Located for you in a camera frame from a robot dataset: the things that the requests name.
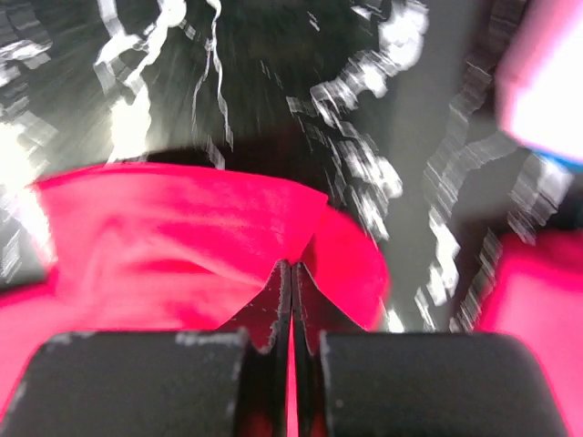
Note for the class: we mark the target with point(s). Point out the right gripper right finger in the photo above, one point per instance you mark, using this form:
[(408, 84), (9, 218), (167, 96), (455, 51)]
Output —
[(351, 382)]

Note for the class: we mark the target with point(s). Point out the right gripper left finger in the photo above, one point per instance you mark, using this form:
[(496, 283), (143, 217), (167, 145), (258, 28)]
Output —
[(225, 382)]

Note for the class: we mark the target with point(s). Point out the crimson t shirt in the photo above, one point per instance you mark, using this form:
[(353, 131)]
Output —
[(537, 298), (158, 247)]

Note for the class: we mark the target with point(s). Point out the folded blue t shirt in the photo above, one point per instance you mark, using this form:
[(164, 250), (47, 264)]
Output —
[(565, 161)]

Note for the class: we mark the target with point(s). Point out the folded pink t shirt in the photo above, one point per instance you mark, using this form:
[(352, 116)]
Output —
[(539, 81)]

